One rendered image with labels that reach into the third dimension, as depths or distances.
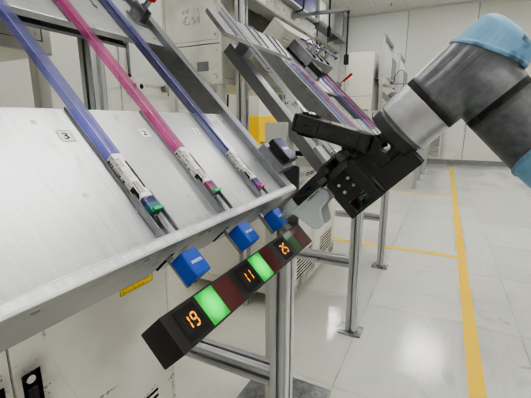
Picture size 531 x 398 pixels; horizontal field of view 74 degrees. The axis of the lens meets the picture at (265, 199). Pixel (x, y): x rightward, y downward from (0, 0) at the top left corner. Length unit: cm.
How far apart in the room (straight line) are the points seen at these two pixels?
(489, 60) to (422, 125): 9
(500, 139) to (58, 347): 72
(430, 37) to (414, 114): 770
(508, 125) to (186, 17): 150
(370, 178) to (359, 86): 456
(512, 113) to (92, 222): 43
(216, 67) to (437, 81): 127
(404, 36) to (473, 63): 775
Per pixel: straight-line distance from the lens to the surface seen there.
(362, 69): 504
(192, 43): 172
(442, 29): 817
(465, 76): 46
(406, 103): 46
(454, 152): 801
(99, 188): 39
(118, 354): 84
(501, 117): 46
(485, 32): 47
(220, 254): 175
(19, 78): 255
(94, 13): 72
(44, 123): 43
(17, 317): 28
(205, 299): 38
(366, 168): 49
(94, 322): 77
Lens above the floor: 84
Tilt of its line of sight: 12 degrees down
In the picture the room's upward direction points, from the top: straight up
